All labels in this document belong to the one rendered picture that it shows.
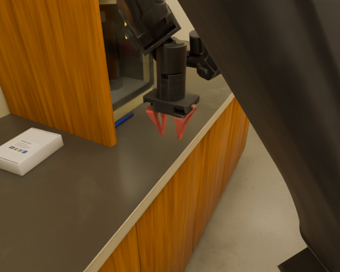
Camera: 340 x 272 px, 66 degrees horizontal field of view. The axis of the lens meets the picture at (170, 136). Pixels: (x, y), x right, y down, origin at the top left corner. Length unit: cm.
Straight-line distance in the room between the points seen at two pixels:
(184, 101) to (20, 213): 45
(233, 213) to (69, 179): 136
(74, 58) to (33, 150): 28
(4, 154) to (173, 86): 53
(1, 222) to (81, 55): 44
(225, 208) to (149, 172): 127
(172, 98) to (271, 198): 166
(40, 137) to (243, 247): 132
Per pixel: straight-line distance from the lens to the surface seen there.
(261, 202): 204
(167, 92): 51
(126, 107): 101
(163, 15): 44
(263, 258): 175
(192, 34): 90
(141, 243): 82
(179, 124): 52
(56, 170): 79
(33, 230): 65
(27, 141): 88
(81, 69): 77
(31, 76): 96
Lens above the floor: 140
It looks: 32 degrees down
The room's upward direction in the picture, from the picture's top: straight up
